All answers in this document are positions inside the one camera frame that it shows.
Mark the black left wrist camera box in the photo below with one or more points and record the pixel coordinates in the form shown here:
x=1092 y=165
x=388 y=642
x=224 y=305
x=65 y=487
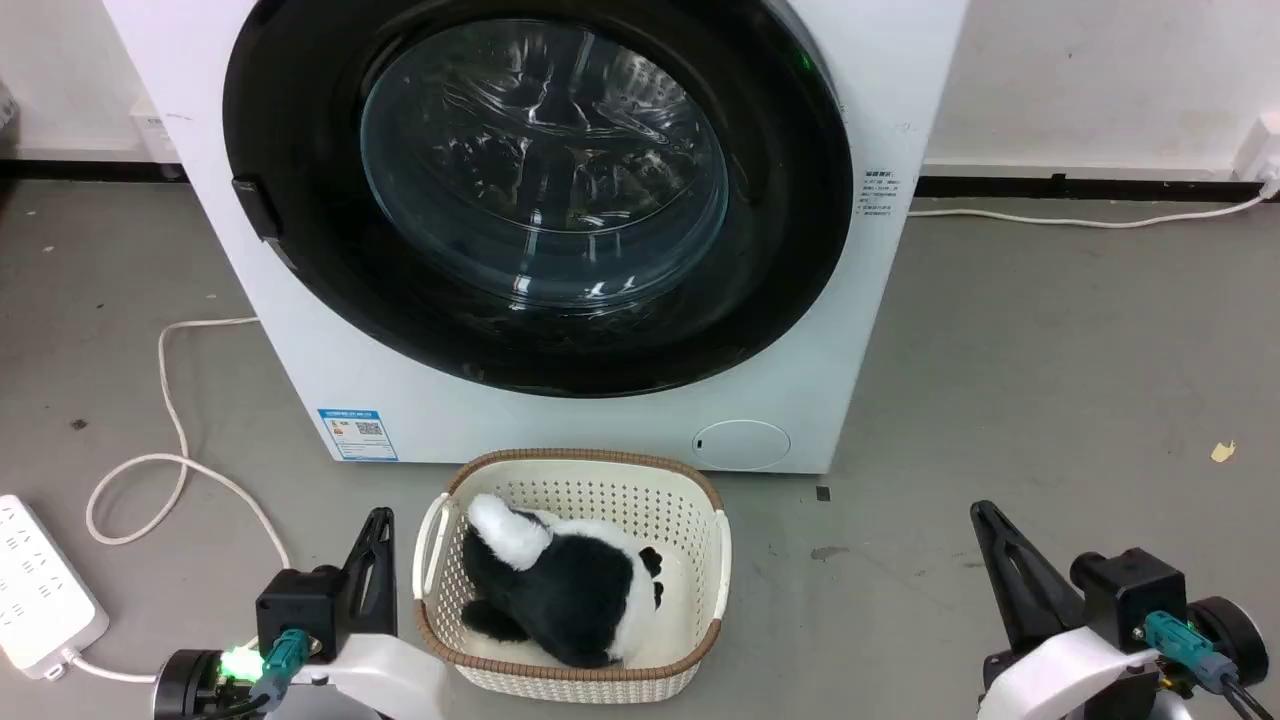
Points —
x=298 y=603

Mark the white front-load washing machine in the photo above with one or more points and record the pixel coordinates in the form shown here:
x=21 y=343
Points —
x=560 y=420

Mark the black round glass washer door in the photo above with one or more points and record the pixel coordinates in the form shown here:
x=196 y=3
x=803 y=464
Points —
x=300 y=200

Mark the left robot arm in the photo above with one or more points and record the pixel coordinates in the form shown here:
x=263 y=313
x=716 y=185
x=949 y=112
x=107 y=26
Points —
x=187 y=686

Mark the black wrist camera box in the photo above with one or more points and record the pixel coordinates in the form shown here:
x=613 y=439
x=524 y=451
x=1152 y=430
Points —
x=298 y=603
x=1130 y=590

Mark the small yellow paper scrap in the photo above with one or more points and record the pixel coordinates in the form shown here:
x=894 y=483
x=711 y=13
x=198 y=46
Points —
x=1223 y=451

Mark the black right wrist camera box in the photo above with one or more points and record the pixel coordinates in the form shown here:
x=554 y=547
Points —
x=1130 y=590

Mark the small printed text label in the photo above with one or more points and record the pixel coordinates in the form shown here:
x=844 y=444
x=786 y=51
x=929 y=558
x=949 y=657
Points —
x=883 y=197

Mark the blue energy label sticker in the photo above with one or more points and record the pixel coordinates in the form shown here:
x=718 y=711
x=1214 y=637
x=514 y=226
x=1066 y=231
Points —
x=357 y=434

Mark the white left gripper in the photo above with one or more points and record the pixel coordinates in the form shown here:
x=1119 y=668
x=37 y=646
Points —
x=385 y=672

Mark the cream plastic laundry basket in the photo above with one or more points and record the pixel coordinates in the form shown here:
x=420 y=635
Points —
x=590 y=490

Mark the round white filter cover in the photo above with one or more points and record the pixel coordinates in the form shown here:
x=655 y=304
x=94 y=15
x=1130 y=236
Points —
x=741 y=444

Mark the white wall socket box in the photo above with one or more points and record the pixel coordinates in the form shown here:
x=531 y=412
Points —
x=155 y=132

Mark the black and white panda plush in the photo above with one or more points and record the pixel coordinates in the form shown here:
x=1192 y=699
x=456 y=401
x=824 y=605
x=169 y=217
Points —
x=575 y=590

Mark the white power strip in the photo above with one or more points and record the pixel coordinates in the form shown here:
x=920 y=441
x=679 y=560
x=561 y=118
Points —
x=35 y=590

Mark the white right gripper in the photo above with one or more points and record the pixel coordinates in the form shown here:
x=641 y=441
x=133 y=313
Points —
x=1065 y=680

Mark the white wall plug adapter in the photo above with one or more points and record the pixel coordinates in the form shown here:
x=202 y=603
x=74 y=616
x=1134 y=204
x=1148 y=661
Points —
x=1260 y=150

